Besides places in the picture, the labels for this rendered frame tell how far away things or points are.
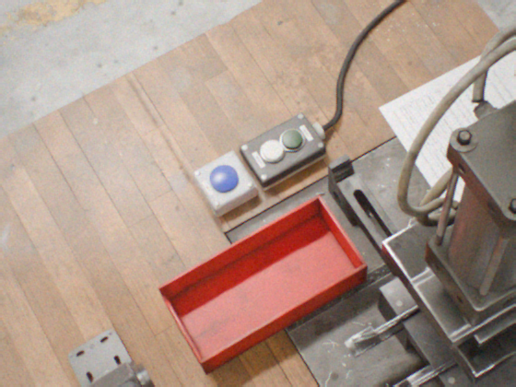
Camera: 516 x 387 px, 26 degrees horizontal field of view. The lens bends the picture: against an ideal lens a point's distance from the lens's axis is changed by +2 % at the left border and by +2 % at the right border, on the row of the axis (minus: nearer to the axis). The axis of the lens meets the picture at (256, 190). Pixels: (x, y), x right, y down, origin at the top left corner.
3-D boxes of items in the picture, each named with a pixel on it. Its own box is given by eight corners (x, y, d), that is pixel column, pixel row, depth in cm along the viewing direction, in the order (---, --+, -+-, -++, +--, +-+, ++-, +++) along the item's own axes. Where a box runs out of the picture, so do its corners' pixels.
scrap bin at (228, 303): (163, 300, 151) (157, 286, 146) (320, 210, 155) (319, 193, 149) (205, 375, 147) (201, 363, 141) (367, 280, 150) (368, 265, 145)
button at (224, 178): (205, 178, 156) (204, 172, 154) (229, 164, 156) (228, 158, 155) (219, 200, 154) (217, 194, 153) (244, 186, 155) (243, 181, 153)
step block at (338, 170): (328, 190, 156) (327, 164, 148) (345, 180, 156) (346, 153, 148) (352, 227, 153) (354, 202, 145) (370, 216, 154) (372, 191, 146)
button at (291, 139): (278, 141, 157) (277, 135, 156) (296, 132, 158) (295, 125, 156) (288, 157, 156) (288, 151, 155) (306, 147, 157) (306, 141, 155)
